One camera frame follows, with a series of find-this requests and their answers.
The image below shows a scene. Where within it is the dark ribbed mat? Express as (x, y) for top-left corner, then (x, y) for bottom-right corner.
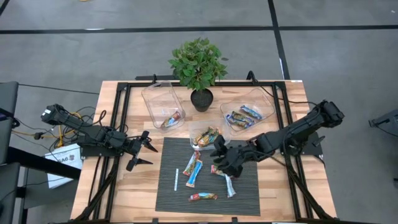
(155, 136), (261, 217)

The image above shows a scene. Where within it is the green plant in black pot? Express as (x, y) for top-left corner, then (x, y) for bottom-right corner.
(167, 37), (229, 113)

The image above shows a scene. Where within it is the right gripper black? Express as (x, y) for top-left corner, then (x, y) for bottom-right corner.
(210, 134), (259, 179)

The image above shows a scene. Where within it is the yellow cable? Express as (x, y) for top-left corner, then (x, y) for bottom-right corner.
(12, 111), (82, 147)

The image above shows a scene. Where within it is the white paper box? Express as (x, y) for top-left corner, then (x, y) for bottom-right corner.
(44, 142), (84, 190)

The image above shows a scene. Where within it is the black aluminium table frame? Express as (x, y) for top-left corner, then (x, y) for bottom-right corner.
(70, 80), (338, 224)

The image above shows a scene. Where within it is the small clear plastic bin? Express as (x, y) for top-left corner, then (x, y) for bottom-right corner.
(188, 118), (231, 152)

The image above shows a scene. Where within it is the long clear plastic bin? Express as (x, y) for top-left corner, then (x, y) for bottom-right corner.
(141, 80), (187, 129)

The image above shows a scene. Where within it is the black bar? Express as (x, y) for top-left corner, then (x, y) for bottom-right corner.
(134, 73), (178, 82)

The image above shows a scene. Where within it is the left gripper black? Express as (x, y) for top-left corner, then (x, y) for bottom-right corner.
(123, 129), (159, 172)

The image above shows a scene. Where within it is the wide clear plastic bin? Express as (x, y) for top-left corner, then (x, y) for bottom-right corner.
(220, 88), (276, 133)

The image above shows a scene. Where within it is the dark grey chair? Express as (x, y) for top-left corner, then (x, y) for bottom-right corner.
(0, 161), (21, 224)

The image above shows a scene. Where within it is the grey stand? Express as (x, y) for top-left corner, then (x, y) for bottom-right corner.
(368, 108), (398, 138)

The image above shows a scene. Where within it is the long black arm cable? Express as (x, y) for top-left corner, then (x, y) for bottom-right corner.
(246, 70), (318, 105)

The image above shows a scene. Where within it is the black beam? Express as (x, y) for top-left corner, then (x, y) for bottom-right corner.
(6, 146), (82, 180)

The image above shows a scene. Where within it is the thin black floor cable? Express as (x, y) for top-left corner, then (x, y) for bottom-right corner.
(17, 83), (101, 95)

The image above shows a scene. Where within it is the purple blue granola bar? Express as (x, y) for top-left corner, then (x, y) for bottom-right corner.
(239, 105), (264, 121)
(226, 111), (256, 129)

